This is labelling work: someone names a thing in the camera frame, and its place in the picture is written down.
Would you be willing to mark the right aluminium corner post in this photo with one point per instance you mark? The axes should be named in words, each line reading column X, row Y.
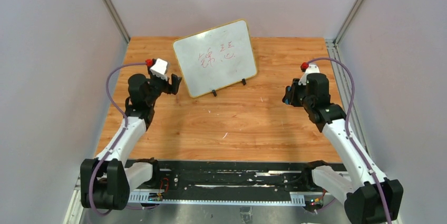
column 347, row 22

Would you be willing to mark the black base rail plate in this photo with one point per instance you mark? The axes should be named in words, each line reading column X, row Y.
column 231, row 182

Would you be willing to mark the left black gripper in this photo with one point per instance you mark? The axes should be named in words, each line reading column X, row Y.
column 167, row 84

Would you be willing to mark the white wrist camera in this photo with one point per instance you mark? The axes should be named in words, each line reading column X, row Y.
column 307, row 69
column 157, row 68

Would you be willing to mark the aluminium frame rails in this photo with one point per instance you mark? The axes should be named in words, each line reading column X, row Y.
column 108, row 181

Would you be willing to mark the blue black eraser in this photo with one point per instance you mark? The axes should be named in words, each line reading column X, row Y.
column 287, row 95

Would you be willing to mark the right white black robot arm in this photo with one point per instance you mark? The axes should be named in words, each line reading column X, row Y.
column 368, row 196

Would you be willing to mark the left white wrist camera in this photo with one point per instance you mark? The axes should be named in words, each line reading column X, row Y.
column 157, row 68

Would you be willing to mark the aluminium corner post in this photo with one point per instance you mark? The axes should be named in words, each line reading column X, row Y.
column 117, row 20
column 347, row 22

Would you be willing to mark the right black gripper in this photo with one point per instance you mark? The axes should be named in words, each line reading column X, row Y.
column 293, row 94

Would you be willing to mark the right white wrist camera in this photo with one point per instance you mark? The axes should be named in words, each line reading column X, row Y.
column 307, row 69

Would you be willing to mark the yellow framed whiteboard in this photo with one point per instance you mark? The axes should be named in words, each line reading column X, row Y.
column 216, row 58

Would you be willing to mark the left aluminium corner post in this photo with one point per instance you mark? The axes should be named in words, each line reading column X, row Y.
column 117, row 20

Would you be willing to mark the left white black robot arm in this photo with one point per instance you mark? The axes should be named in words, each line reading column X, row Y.
column 105, row 181

